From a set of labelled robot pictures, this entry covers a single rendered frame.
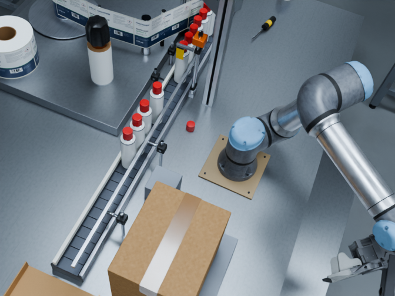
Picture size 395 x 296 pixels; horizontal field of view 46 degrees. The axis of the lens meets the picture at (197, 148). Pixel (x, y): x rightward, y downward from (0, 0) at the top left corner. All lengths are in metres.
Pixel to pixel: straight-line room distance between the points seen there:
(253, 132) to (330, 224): 0.45
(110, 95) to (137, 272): 0.84
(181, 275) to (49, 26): 1.30
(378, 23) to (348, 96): 2.73
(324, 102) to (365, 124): 2.01
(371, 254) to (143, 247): 0.59
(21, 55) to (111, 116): 0.41
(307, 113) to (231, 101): 0.78
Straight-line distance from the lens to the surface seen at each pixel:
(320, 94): 1.25
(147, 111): 1.62
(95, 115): 1.83
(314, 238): 1.73
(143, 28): 1.94
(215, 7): 1.61
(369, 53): 3.72
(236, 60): 2.14
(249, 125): 1.61
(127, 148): 1.57
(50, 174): 1.76
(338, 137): 1.22
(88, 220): 1.60
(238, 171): 1.70
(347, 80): 1.31
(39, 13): 2.24
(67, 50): 2.07
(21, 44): 1.91
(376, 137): 3.21
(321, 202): 1.80
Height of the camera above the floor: 2.33
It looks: 56 degrees down
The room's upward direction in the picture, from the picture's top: 10 degrees clockwise
